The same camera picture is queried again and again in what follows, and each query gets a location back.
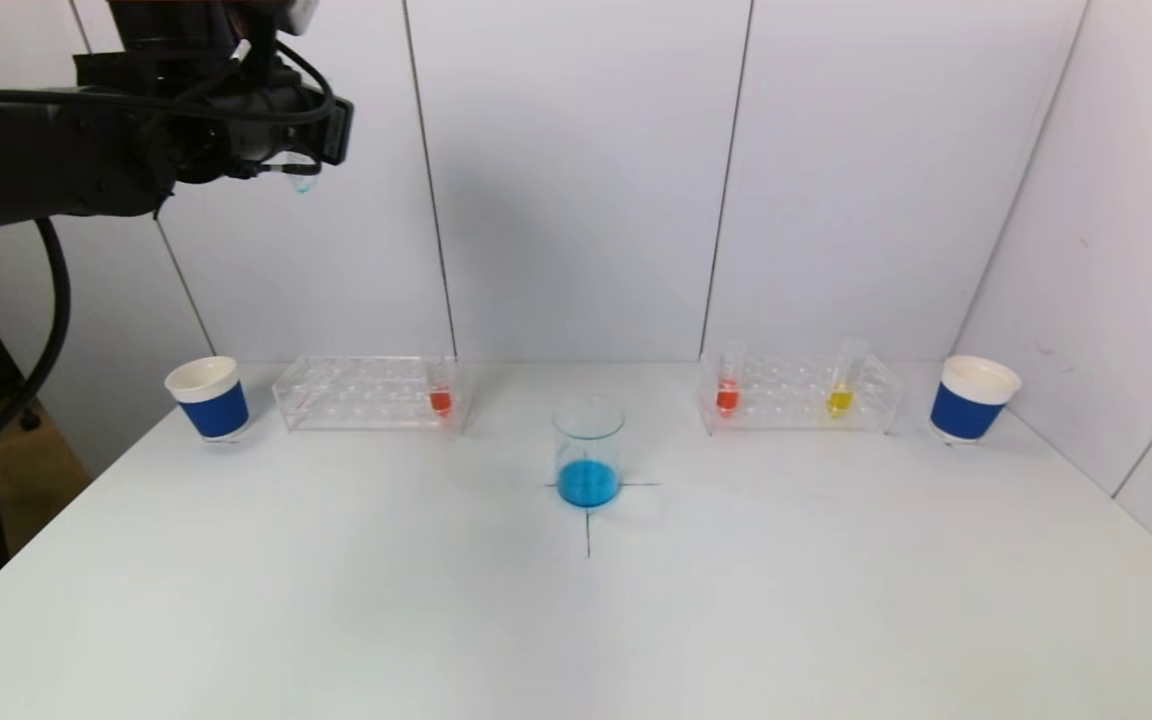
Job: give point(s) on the test tube with yellow pigment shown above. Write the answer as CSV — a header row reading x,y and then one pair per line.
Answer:
x,y
839,400

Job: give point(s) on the clear glass beaker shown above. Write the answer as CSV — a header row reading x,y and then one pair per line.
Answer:
x,y
588,430

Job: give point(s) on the test tube with orange pigment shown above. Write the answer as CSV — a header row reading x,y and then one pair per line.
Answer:
x,y
441,400
727,398

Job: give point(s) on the clear graduated plastic test tube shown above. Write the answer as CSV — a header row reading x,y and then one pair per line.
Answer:
x,y
303,175

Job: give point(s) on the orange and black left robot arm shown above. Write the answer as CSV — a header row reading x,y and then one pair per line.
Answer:
x,y
36,150

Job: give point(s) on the clear acrylic test tube rack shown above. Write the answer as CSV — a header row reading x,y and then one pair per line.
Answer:
x,y
786,395
366,395

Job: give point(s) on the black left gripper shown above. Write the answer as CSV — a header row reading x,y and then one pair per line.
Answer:
x,y
339,131

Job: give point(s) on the paper cup with blue sleeve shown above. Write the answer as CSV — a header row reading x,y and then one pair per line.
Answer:
x,y
216,410
966,410

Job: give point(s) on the blue pigment liquid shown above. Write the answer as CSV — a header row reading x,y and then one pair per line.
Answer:
x,y
588,485

